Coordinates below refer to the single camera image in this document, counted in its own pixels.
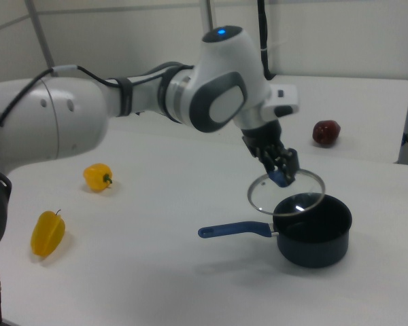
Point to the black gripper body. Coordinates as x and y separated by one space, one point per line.
265 137

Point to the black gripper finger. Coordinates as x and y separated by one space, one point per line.
290 164
271 159

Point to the glass lid with blue knob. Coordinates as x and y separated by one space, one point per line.
267 192

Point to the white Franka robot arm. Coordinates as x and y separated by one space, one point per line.
71 115

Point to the dark red bell pepper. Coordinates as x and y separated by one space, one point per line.
326 134

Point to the dark blue saucepan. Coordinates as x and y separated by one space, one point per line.
313 251

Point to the black pole with base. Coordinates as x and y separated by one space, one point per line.
263 34

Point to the yellow bell pepper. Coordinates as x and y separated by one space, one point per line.
95 176

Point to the elongated yellow pepper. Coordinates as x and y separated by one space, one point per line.
47 236

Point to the round grey metal post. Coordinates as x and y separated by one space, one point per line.
207 15

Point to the slanted grey partition post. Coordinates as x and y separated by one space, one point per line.
42 34

